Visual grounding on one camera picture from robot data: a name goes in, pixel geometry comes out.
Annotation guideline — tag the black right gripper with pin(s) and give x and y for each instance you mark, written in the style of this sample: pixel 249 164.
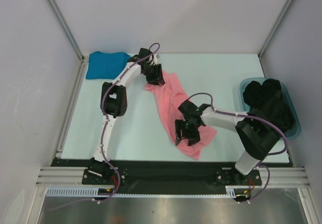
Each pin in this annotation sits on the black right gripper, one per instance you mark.
pixel 187 132

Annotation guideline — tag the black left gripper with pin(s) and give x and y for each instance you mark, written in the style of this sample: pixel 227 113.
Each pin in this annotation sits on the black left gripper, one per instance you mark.
pixel 158 77

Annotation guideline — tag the pink t shirt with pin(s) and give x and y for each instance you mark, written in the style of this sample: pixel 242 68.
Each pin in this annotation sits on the pink t shirt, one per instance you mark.
pixel 168 98

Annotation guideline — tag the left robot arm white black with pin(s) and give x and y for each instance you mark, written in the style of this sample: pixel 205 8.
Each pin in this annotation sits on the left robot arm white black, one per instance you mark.
pixel 114 101

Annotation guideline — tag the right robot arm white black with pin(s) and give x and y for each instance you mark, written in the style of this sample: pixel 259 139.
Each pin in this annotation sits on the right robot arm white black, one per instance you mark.
pixel 256 133

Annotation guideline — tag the folded blue t shirt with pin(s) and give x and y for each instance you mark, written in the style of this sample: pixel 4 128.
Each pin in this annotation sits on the folded blue t shirt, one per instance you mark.
pixel 106 65

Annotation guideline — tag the black t shirt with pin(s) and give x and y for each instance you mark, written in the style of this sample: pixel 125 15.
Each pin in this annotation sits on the black t shirt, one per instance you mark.
pixel 267 97

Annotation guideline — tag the teal plastic basket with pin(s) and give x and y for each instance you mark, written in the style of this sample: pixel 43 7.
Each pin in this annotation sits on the teal plastic basket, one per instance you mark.
pixel 295 131

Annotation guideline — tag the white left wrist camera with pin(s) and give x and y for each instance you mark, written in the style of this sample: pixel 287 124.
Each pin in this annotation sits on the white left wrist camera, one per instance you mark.
pixel 153 60

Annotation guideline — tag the left aluminium corner post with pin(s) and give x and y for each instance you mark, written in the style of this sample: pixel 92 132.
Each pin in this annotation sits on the left aluminium corner post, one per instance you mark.
pixel 65 28

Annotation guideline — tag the aluminium corner post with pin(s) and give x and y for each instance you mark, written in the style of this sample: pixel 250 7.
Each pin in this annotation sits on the aluminium corner post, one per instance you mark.
pixel 65 28
pixel 277 24

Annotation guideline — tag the aluminium front frame rail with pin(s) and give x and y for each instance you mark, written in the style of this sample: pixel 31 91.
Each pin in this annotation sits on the aluminium front frame rail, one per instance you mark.
pixel 72 176

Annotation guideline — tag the right aluminium corner post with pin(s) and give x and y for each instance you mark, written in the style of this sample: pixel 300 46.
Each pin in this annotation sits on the right aluminium corner post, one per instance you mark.
pixel 277 24

